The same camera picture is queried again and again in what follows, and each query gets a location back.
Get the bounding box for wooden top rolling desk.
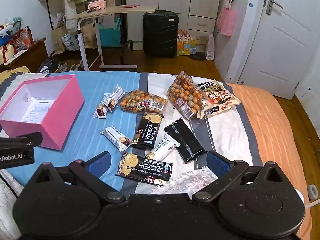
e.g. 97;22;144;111
67;5;157;72

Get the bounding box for colourful gift bag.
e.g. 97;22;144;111
176;29;199;56

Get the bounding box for white printed plastic bag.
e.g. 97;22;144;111
61;33;80;51

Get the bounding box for bed quilt blue white orange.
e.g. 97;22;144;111
1;71;307;239

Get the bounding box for pink cardboard box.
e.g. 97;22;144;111
1;75;84;150

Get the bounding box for black bag on floor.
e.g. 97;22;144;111
37;60;59;74

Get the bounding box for printed paper sheet in box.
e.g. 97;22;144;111
21;97;55;124

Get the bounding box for black cracker pack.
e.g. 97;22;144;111
116;153;172;186
133;113;164;150

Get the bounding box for white door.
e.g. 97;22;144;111
239;0;319;99

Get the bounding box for pair of sneakers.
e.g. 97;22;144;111
57;61;85;73

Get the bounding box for metal door handle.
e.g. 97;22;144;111
266;0;283;15

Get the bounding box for pink hanging bag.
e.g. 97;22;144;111
216;2;237;36

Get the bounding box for beige noodle snack bag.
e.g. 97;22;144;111
196;80;241;119

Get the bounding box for white snack bar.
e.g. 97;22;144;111
101;84;125;112
145;133;181;161
100;126;136;152
93;93;111;119

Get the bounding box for plain black snack pack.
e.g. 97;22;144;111
164;118;206;163

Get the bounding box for white wardrobe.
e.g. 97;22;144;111
126;0;223;51

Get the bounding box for cream box with red ribbon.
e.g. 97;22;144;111
0;44;15;64

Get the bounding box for quail egg bag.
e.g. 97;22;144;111
120;90;168;113
167;71;203;120

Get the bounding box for blue basket with white stuffing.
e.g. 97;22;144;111
0;24;12;46

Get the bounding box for brown paper bag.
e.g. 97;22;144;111
52;26;68;54

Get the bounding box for orange drink bottle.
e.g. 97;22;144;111
22;29;32;47

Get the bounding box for black suitcase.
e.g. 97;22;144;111
143;10;179;58

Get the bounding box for dark wooden nightstand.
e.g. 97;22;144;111
1;37;49;73

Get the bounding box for teal tote bag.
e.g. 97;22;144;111
99;18;121;48

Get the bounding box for pink tissue box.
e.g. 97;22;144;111
88;0;106;10

